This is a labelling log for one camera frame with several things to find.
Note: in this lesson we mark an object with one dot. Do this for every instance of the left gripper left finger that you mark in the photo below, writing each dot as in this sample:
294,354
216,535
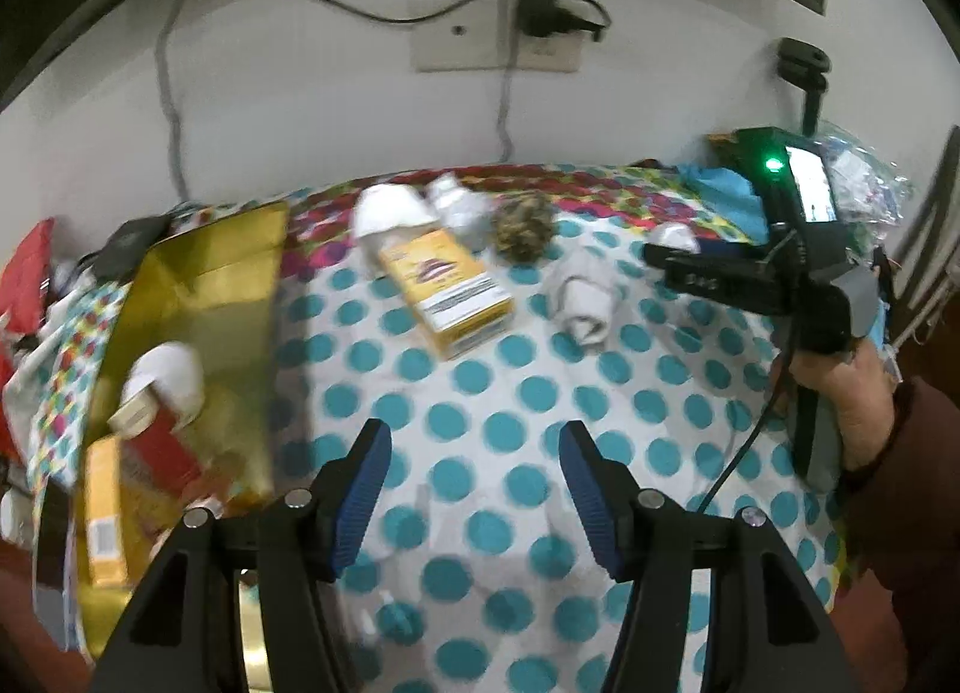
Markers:
345,493

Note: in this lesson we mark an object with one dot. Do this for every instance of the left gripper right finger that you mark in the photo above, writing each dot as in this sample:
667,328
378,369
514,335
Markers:
605,496

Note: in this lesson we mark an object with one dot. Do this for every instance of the small white sock roll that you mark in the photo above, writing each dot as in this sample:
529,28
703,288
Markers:
674,236

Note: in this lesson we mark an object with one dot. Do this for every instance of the grey white sock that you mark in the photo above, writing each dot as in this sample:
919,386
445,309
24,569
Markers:
582,296

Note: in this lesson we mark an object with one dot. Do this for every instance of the yellow medicine box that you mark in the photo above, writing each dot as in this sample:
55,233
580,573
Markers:
450,291

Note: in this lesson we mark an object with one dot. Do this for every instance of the brown yarn ball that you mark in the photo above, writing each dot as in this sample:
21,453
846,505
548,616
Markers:
523,227

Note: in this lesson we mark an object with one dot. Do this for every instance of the white towel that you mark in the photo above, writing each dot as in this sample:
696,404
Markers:
386,215

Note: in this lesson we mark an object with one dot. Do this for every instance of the clear plastic bundle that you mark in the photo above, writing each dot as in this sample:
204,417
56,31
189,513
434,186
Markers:
463,213

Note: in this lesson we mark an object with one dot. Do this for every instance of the right hand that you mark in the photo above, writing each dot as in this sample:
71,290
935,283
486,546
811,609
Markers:
861,392

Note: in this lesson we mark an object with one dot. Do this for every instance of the clear plastic bag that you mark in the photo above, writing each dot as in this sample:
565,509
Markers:
868,189

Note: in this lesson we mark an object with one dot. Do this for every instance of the blue cloth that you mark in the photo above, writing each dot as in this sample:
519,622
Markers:
731,196

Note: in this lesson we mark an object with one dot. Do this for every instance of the red medicine box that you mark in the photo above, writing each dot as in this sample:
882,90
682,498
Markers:
150,428

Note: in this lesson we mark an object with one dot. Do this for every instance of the yellow box in tin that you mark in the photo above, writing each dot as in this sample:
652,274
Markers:
125,513

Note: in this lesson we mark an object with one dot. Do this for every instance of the gold metal tin box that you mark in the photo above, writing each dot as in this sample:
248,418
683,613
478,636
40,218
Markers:
212,288

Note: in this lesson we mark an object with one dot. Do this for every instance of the black set-top box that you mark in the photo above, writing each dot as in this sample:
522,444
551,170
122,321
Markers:
120,258

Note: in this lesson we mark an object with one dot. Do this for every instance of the red bag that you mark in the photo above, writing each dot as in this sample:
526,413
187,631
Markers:
25,280

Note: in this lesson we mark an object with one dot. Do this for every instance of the black power adapter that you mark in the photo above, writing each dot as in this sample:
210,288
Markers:
547,18

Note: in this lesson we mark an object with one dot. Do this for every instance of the black wall hook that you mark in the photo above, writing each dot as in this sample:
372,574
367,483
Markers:
806,67

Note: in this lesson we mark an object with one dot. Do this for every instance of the white wall socket plate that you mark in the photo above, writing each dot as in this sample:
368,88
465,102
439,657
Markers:
476,38

